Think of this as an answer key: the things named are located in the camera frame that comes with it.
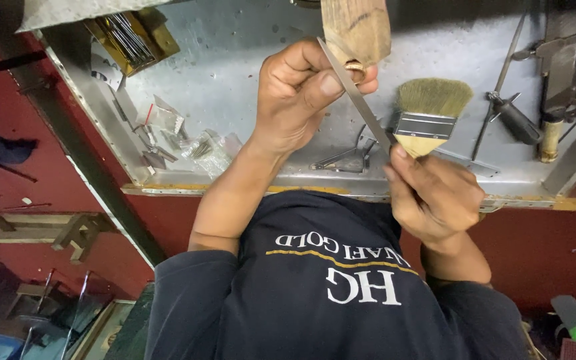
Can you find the person's left hand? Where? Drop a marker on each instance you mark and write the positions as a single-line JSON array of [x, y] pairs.
[[288, 100]]

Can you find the person's right hand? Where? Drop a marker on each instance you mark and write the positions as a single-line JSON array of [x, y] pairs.
[[438, 200]]

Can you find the metal file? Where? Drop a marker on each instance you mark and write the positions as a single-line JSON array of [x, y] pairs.
[[364, 103]]

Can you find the silver metal bench tray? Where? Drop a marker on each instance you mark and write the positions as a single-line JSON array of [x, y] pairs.
[[238, 70]]

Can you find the metal tweezers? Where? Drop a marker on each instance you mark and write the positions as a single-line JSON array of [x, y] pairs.
[[343, 161]]

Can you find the flat wooden paint brush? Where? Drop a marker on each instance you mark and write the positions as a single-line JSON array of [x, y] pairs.
[[430, 117]]

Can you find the crumpled clear plastic bag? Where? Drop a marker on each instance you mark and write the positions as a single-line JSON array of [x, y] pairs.
[[213, 152]]

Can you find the wooden bench pin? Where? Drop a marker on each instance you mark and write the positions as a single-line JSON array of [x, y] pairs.
[[355, 30]]

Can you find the small clear plastic bag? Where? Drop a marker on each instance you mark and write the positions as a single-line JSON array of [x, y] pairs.
[[163, 116]]

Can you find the brass cylinder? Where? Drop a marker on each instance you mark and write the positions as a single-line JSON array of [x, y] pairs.
[[550, 142]]

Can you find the long thin metal rod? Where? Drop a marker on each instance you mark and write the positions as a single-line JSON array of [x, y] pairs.
[[503, 75]]

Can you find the person's dark navy shirt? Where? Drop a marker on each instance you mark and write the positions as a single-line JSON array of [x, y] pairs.
[[318, 300]]

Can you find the yellow box of metal rods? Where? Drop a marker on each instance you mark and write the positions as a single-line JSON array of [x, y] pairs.
[[130, 40]]

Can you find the white paper label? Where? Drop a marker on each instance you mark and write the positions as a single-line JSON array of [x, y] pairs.
[[104, 67]]

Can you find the wooden stool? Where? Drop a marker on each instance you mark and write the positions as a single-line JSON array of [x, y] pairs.
[[43, 232]]

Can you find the dark blue cloth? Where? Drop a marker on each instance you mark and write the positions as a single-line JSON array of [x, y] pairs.
[[3, 147]]

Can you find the metal chair frame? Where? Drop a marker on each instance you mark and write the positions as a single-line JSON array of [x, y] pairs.
[[75, 310]]

